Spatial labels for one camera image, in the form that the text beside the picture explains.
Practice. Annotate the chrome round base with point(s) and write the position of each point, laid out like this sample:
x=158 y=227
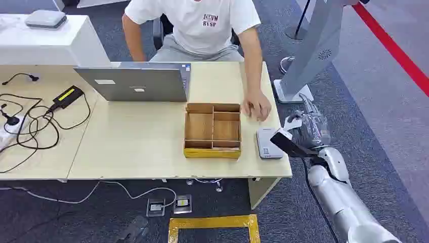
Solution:
x=283 y=60

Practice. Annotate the black plug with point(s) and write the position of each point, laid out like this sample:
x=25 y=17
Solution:
x=13 y=120

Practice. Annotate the person's left hand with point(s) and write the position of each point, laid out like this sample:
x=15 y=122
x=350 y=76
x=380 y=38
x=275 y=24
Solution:
x=257 y=106

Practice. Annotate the person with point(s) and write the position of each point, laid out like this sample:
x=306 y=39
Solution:
x=201 y=33

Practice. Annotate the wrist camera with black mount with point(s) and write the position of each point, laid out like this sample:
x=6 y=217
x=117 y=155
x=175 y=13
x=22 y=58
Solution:
x=291 y=147

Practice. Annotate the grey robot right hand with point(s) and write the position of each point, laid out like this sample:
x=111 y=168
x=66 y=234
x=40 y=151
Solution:
x=315 y=129

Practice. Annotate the red floor tape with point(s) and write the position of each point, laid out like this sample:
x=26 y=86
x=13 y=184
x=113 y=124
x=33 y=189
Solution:
x=395 y=50

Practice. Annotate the white cabinet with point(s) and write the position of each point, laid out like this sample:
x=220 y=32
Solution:
x=50 y=43

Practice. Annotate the grey laptop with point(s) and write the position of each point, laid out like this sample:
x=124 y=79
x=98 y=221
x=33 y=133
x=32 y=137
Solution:
x=134 y=84

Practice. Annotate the black stanchion post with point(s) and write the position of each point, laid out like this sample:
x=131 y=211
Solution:
x=295 y=33

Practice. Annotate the flat grey device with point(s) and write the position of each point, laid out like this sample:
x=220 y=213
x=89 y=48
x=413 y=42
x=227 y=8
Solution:
x=45 y=18

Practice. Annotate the grey card reader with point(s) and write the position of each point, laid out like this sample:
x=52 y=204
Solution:
x=268 y=144

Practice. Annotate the white power strip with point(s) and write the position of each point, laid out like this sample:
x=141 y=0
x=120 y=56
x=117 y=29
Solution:
x=8 y=132

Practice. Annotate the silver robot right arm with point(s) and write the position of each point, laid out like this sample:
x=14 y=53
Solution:
x=338 y=201

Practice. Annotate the white card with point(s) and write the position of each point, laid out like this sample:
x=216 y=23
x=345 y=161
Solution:
x=292 y=124

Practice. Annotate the black power adapter yellow label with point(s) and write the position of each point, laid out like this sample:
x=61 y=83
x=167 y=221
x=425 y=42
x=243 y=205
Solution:
x=67 y=96

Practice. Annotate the beige desk leg panel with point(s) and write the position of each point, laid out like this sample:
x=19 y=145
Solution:
x=259 y=193

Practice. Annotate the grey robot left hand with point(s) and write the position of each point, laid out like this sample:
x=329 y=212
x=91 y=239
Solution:
x=134 y=231

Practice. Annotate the wooden card box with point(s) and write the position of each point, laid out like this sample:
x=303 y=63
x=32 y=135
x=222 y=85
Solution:
x=199 y=125

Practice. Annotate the yellow tape frame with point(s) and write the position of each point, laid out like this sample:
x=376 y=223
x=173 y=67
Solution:
x=211 y=222

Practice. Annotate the chrome desk foot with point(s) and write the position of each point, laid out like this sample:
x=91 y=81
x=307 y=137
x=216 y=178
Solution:
x=219 y=187

